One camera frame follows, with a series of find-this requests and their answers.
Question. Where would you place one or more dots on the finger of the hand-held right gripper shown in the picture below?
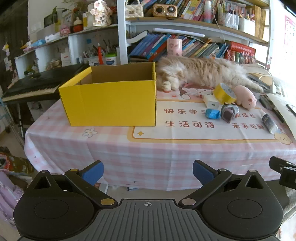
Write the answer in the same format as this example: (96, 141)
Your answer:
(288, 177)
(282, 164)

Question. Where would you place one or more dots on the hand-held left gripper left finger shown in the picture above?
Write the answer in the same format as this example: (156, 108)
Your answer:
(92, 172)

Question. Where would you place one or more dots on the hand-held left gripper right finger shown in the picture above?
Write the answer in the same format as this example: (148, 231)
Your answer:
(203, 172)

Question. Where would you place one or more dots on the small white spray bottle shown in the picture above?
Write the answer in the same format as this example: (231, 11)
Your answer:
(268, 121)

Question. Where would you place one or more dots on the yellow cardboard box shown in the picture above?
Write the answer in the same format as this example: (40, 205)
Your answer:
(108, 104)

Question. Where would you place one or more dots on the pink plush pig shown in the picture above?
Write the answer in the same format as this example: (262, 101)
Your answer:
(242, 96)

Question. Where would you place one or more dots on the pink checked cloth desktop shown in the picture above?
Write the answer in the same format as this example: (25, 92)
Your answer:
(92, 148)

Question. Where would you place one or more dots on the pale fluffy plush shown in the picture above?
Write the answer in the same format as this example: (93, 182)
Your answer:
(290, 201)

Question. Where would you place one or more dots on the white paper sheet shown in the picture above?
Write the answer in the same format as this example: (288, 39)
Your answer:
(285, 115)

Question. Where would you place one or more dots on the small blue packet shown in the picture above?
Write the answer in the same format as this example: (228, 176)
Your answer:
(212, 114)

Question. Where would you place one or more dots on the dark flat object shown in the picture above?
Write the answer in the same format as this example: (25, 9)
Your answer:
(267, 103)

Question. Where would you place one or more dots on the white charger adapter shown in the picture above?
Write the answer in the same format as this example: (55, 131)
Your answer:
(211, 102)

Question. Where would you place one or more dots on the yellow tape roll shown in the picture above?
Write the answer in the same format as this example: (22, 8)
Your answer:
(222, 95)

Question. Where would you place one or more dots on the pile of patterned fabric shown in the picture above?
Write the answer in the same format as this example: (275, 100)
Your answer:
(11, 192)

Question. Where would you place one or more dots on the stack of books and papers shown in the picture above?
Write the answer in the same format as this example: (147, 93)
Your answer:
(261, 81)

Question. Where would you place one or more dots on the fluffy orange white cat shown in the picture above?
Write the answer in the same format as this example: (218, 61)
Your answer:
(203, 69)

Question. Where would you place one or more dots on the black electronic keyboard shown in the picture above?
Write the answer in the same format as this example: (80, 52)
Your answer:
(34, 85)

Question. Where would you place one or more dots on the white jar green lid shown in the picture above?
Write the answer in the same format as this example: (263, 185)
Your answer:
(111, 60)

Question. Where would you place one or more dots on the pen holder with pens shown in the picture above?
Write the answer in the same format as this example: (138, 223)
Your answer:
(91, 59)

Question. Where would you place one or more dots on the white box red label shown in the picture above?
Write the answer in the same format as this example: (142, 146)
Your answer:
(66, 59)

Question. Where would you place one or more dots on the red slim bottle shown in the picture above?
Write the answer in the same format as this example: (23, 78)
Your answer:
(100, 55)

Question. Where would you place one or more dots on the red printed box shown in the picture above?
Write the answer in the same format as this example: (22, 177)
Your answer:
(240, 48)

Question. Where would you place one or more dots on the pink printed cup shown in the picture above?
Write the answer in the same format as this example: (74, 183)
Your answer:
(174, 47)

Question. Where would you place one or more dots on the row of colourful books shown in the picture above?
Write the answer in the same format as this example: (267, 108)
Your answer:
(150, 46)
(192, 8)

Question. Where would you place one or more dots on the blue tissue packet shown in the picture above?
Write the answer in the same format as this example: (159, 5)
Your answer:
(38, 42)

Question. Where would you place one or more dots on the white flat box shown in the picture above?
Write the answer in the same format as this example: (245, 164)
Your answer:
(52, 37)

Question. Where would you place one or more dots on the white bookshelf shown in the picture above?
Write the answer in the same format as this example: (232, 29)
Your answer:
(122, 34)

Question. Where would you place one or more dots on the white storage box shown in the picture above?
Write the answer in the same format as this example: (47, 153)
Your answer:
(247, 26)

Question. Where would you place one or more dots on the orange round figurine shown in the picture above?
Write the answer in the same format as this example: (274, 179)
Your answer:
(77, 27)

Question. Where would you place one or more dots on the small hanging doll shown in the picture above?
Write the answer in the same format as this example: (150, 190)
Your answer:
(6, 49)

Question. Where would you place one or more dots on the white stationery organizer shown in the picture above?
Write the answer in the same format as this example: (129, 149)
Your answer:
(229, 20)

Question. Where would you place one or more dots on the white quilted handbag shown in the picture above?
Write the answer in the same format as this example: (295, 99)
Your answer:
(134, 11)

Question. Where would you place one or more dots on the wooden retro radio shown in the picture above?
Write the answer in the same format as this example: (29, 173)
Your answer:
(164, 10)

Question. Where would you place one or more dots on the pink wall poster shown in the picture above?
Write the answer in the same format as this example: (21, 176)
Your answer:
(291, 34)

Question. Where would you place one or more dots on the black picture frame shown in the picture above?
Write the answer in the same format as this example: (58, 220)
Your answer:
(49, 20)

